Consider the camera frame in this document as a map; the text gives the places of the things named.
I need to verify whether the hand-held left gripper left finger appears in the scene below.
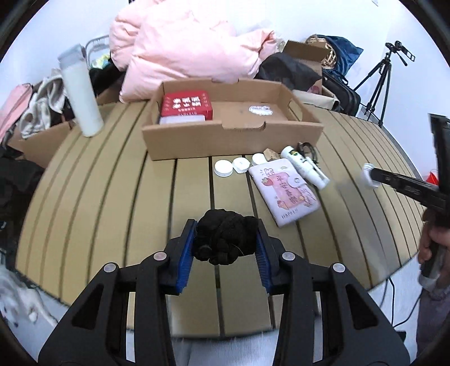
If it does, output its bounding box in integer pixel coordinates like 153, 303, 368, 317
38, 219, 197, 366

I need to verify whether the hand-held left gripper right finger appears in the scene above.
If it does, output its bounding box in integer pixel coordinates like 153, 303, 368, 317
255, 218, 412, 366

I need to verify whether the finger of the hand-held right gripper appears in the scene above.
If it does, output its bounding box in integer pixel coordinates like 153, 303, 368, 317
372, 168, 448, 212

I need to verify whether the black hair scrunchie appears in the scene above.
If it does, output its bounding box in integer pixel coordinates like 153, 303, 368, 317
194, 209, 260, 267

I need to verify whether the cardboard tray box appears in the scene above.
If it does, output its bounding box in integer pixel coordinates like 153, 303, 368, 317
141, 79, 324, 162

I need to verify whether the person's right forearm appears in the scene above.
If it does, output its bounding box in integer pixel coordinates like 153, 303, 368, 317
416, 282, 450, 357

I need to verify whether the person's right hand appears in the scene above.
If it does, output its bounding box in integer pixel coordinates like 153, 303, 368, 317
417, 220, 450, 263

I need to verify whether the pink printed notebook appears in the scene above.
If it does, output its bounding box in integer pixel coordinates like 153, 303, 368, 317
248, 158, 321, 228

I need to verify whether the person's light grey clothing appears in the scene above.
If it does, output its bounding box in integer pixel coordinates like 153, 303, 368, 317
172, 329, 282, 366

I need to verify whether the black tripod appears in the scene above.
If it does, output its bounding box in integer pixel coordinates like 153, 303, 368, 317
353, 49, 393, 128

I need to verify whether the white spray tube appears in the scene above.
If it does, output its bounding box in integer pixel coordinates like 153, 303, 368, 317
280, 146, 330, 190

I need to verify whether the black suitcase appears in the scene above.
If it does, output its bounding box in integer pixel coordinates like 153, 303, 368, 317
321, 70, 362, 115

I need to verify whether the blue bag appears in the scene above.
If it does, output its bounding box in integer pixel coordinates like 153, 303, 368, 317
316, 34, 365, 77

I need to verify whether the red printed box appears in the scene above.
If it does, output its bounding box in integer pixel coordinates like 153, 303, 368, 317
161, 92, 214, 120

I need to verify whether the woven basket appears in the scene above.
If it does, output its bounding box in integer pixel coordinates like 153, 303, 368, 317
305, 34, 338, 68

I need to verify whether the black cloth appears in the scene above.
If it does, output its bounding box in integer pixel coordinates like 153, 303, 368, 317
255, 52, 323, 93

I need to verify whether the white fluffy cloth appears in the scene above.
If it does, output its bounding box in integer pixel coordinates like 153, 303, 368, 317
0, 267, 61, 332

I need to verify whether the open cardboard box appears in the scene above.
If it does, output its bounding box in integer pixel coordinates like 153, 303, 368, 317
281, 40, 333, 95

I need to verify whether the dark clothes pile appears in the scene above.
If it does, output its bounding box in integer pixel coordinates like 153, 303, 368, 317
0, 146, 45, 247

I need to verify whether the brown cardboard box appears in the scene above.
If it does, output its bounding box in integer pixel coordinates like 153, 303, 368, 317
6, 119, 77, 170

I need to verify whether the tall white bottle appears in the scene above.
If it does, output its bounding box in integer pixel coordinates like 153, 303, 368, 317
58, 44, 105, 138

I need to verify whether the black garment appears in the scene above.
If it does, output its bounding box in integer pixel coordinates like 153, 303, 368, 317
89, 59, 124, 98

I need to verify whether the pink duvet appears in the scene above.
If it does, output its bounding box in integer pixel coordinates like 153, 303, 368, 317
109, 0, 275, 104

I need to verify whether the grey white clothes pile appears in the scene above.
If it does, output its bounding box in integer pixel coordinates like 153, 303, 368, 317
17, 68, 75, 139

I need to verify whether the pink cloth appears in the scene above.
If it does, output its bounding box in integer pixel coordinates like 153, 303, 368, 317
0, 83, 34, 142

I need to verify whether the black cable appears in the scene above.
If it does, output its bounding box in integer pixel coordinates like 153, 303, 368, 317
381, 277, 427, 329

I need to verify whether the white wire basket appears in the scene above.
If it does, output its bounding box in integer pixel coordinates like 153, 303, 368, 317
85, 34, 111, 70

